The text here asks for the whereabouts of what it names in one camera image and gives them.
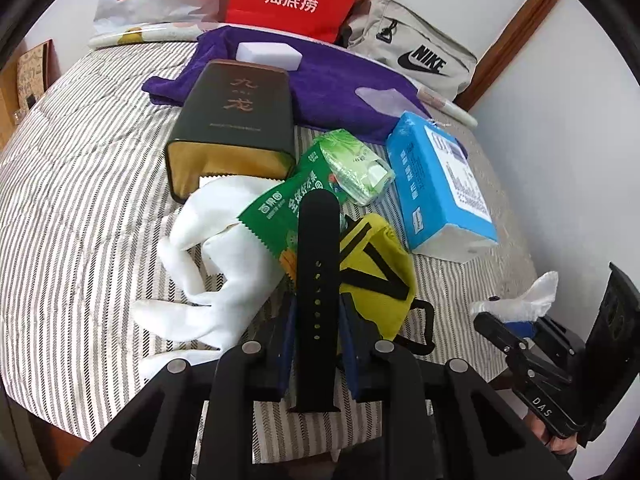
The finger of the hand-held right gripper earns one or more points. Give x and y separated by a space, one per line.
500 332
560 337

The beige waist bag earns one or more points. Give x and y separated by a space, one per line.
390 42

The purple towel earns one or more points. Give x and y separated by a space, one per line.
325 80

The patterned rolled mat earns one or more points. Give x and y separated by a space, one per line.
150 35

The pale cleaning cloth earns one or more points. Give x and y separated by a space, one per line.
381 102

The brown picture frame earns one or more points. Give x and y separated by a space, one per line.
35 75

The clear green wipes pack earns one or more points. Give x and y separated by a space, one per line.
357 165

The person's right hand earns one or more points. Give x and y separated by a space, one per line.
542 425

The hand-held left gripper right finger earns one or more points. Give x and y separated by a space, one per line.
350 347

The dark green tin box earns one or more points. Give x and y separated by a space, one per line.
235 105

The green wet wipe packet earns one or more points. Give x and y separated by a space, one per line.
270 205

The white sponge block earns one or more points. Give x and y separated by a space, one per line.
267 54

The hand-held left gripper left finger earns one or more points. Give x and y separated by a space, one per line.
285 342

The striped bed sheet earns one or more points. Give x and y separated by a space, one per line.
100 185

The blue tissue pack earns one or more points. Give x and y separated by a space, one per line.
435 185

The brown wooden door frame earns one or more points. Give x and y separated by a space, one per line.
520 35

